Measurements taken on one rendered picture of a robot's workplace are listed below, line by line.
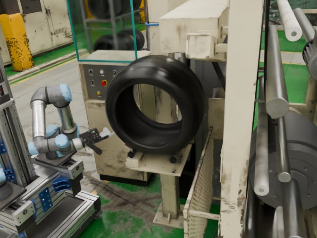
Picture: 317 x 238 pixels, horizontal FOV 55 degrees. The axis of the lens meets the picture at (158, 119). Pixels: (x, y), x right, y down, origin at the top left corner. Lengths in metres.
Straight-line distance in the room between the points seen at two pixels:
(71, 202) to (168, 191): 0.84
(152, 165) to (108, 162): 1.12
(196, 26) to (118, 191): 2.17
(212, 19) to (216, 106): 0.84
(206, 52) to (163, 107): 1.02
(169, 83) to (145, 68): 0.16
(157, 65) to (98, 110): 1.24
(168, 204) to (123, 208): 0.48
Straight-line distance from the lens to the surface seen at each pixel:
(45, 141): 1.82
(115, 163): 3.07
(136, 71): 1.71
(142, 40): 6.35
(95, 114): 2.86
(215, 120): 2.03
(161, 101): 2.14
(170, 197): 2.61
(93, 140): 1.90
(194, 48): 1.20
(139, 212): 2.88
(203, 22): 1.28
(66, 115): 2.19
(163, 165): 2.02
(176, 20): 1.30
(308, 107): 2.70
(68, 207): 2.77
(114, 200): 3.04
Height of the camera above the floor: 1.99
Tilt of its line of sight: 27 degrees down
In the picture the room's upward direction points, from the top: 4 degrees counter-clockwise
